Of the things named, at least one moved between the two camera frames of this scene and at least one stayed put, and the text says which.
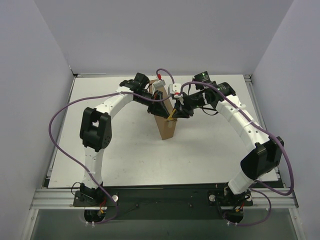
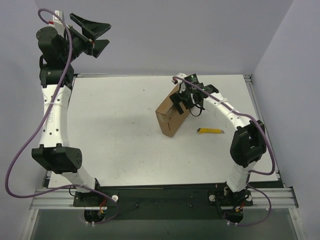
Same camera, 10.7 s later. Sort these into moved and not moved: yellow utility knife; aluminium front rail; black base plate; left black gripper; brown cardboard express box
Moved: left black gripper; brown cardboard express box; yellow utility knife
Not moved: aluminium front rail; black base plate
